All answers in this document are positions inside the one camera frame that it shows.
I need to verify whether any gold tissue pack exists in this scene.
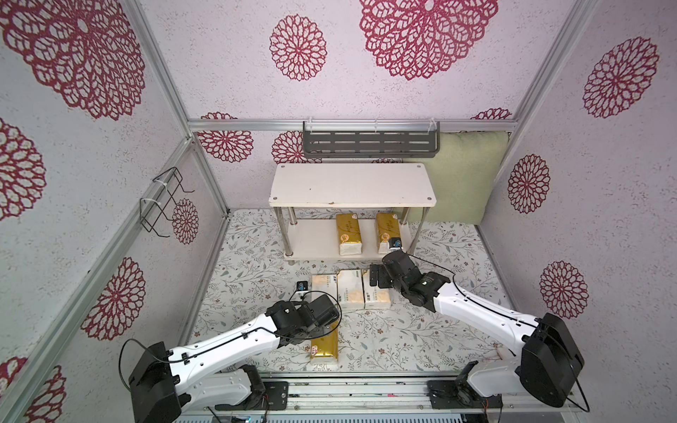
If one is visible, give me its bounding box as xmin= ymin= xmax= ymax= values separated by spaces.
xmin=336 ymin=213 xmax=363 ymax=256
xmin=376 ymin=213 xmax=402 ymax=255
xmin=310 ymin=328 xmax=339 ymax=365

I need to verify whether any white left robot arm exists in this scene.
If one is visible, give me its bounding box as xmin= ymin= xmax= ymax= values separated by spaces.
xmin=125 ymin=294 xmax=341 ymax=422

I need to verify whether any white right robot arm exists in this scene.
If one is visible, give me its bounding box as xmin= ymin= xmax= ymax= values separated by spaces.
xmin=368 ymin=250 xmax=585 ymax=408

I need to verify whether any white tissue pack right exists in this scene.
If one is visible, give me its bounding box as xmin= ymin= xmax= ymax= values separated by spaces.
xmin=362 ymin=270 xmax=391 ymax=309

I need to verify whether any white tissue pack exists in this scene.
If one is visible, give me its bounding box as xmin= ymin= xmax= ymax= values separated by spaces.
xmin=337 ymin=269 xmax=365 ymax=310
xmin=362 ymin=270 xmax=391 ymax=309
xmin=310 ymin=274 xmax=338 ymax=302

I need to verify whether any white tissue pack middle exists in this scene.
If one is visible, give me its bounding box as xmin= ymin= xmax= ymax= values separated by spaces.
xmin=337 ymin=269 xmax=365 ymax=310

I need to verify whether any white tissue pack left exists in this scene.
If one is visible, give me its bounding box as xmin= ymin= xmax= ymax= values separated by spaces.
xmin=310 ymin=274 xmax=338 ymax=302

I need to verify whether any green fabric cushion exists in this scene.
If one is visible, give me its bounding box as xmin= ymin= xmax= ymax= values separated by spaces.
xmin=403 ymin=131 xmax=509 ymax=225

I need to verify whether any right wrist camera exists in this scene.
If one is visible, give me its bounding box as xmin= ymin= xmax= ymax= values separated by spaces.
xmin=388 ymin=237 xmax=402 ymax=251

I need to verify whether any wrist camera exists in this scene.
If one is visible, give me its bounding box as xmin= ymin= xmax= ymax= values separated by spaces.
xmin=388 ymin=237 xmax=402 ymax=251
xmin=294 ymin=281 xmax=310 ymax=298

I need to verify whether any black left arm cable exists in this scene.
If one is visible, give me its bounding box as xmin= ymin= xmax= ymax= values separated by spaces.
xmin=117 ymin=289 xmax=344 ymax=423

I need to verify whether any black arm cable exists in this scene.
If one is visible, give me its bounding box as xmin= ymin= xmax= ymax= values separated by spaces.
xmin=406 ymin=253 xmax=592 ymax=413
xmin=117 ymin=289 xmax=344 ymax=423

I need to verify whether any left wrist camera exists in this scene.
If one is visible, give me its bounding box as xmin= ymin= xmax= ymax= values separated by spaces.
xmin=294 ymin=281 xmax=310 ymax=298

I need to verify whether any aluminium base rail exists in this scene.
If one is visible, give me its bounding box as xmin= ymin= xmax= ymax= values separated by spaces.
xmin=181 ymin=373 xmax=586 ymax=422

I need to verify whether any grey wall-mounted metal rack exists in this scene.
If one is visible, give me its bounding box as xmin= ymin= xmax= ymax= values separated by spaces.
xmin=301 ymin=122 xmax=441 ymax=160

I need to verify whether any black wire wall rack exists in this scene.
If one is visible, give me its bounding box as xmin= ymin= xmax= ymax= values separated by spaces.
xmin=139 ymin=167 xmax=195 ymax=238

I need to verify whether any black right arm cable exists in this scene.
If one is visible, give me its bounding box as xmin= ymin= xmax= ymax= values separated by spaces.
xmin=406 ymin=253 xmax=592 ymax=413

